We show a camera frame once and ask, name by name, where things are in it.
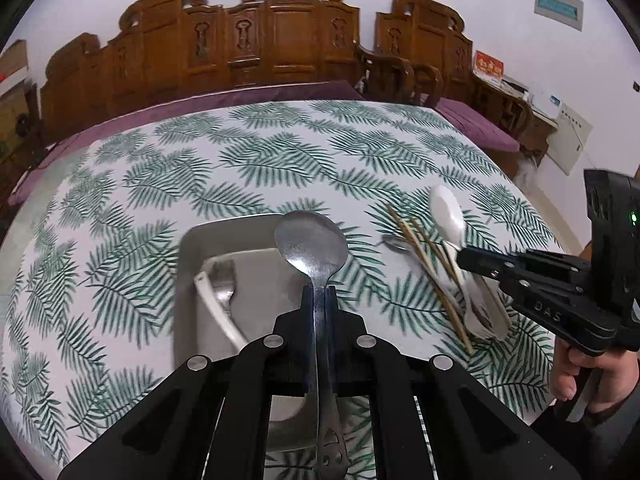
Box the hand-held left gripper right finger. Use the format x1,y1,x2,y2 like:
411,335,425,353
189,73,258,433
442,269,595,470
325,285,583,480

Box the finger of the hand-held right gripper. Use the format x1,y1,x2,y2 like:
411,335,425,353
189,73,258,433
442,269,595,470
492,272,621,356
456,247,591,281

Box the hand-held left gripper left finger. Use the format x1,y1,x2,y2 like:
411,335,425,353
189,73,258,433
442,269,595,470
57,285,321,480

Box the dark wooden chopstick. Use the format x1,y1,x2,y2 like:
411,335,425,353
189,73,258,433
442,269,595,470
424,232,463,281
392,210,468,341

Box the white plastic fork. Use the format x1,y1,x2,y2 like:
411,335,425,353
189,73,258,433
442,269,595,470
462,272,513,341
206,259,237,318

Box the light wooden chopstick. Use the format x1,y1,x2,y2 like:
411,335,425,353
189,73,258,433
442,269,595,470
410,218,460,281
388,205,475,355

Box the white plastic spoon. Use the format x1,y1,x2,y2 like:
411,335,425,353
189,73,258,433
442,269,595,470
430,185,501,336

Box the large metal spoon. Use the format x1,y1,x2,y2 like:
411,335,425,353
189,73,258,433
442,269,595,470
274,211,351,480

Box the small metal spoon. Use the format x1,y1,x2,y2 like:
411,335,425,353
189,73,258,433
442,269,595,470
382,234,416,256

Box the white plastic utensil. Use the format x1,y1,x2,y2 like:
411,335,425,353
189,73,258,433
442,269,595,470
193,270,248,351

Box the metal tray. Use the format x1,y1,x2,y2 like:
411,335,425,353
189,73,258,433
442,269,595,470
172,212,351,453

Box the person's right forearm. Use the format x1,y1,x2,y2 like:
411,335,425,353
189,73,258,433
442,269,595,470
532,395,633,480

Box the person's right hand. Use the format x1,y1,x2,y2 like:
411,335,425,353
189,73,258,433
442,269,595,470
550,337,640,412

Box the purple seat cushion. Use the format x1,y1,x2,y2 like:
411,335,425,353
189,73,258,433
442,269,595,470
435,97,521,153
7,80,366,206

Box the leaf print tablecloth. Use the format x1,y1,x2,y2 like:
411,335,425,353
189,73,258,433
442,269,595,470
0,100,566,480

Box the white device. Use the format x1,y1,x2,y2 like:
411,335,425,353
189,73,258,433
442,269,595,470
502,75,562,121

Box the red box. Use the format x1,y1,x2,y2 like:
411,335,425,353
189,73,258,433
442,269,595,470
472,50,503,86

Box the carved wooden armchair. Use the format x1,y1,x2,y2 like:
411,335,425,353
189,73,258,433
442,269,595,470
357,0,557,166

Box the carved wooden sofa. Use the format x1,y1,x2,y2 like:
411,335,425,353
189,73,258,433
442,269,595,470
37,0,363,141

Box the cardboard box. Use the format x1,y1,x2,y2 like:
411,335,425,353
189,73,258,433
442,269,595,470
0,40,41,161

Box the white wall panel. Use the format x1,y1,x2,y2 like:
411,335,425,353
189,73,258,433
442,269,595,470
547,100,594,177

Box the grey wall box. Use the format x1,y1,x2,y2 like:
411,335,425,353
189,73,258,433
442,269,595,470
534,0,584,31

